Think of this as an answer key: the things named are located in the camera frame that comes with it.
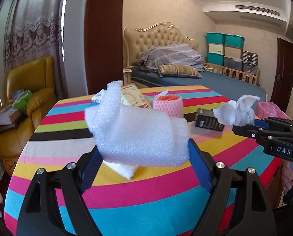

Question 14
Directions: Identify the striped tan pillow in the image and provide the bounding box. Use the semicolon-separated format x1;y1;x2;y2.
157;65;202;79

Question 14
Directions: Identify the teal storage bin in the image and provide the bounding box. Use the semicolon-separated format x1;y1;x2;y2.
225;34;245;49
206;32;225;45
207;52;224;65

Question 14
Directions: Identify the teal storage bin left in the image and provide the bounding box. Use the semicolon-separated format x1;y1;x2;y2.
206;32;225;45

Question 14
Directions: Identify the white box on armchair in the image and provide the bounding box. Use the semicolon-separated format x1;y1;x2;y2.
0;104;22;125

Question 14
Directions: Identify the ceiling air vent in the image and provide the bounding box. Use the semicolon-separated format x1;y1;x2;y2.
235;4;280;16

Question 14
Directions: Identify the pink trash bag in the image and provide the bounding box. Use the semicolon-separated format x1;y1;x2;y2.
255;102;290;119

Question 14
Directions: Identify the pink foam fruit net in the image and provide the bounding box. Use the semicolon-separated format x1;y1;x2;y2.
153;95;183;118

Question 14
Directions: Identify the white storage drawer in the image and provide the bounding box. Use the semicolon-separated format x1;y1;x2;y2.
208;43;224;54

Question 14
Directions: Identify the striped colourful tablecloth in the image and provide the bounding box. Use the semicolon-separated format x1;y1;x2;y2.
4;83;281;235

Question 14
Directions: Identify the wooden crib rail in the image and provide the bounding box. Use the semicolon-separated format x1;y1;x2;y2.
203;62;260;86

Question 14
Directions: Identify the green tissue pack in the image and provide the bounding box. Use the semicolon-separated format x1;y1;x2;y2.
13;89;33;112

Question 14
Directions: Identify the person's right hand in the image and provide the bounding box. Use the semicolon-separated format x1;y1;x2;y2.
282;160;293;190

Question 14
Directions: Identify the grey striped duvet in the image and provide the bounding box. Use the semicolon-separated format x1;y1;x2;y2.
137;43;205;72

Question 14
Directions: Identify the blue bed mattress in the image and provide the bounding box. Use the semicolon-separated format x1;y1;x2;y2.
131;70;266;102

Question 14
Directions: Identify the lower teal storage bin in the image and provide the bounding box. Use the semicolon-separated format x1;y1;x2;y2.
207;52;224;65

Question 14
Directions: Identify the checkered black bag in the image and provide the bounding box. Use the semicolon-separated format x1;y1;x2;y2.
242;50;258;66

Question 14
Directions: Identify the dark wooden pillar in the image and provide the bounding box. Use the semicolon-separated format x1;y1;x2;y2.
84;0;123;94

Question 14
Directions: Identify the white tissue paper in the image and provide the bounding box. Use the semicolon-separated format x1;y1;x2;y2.
213;95;260;127

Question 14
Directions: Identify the small black box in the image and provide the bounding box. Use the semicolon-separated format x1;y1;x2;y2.
195;108;224;132

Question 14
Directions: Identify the yellow leather armchair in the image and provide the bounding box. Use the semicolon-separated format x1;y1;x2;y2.
0;56;57;175

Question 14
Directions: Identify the grey storage bin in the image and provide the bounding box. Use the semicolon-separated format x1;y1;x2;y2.
224;56;243;71

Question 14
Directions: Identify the beige storage drawer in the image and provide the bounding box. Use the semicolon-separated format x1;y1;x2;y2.
224;45;243;60

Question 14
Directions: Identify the beige tufted headboard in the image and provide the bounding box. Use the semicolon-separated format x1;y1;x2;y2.
123;22;199;69

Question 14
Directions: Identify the green medicine box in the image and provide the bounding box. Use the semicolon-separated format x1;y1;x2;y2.
121;83;152;109

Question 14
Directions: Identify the dark wooden door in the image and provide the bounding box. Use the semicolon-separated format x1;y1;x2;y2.
270;38;293;112

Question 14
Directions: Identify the white foam pad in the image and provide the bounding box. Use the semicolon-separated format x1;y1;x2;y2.
103;160;138;180

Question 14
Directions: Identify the large white foam sheet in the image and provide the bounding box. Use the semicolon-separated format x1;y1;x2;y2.
84;82;190;167

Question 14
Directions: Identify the teal storage bin right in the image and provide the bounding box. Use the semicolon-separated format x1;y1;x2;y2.
225;34;245;49

